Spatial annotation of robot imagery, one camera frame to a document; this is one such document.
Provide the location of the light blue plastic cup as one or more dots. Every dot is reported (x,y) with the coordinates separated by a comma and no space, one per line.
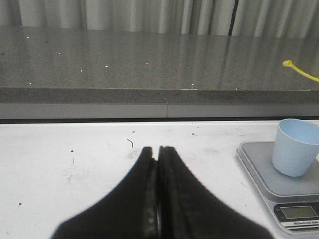
(296,146)

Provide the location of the grey stone counter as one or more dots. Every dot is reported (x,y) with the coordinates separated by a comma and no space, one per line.
(71,74)

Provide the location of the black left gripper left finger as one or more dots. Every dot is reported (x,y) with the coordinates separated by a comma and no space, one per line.
(129,211)

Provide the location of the yellow squeeze bottle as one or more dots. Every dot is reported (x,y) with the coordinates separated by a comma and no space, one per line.
(290,64)

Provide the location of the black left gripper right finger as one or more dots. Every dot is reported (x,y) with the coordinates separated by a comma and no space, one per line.
(187,210)

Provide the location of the silver digital kitchen scale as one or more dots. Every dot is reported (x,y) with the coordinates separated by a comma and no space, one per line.
(292,201)

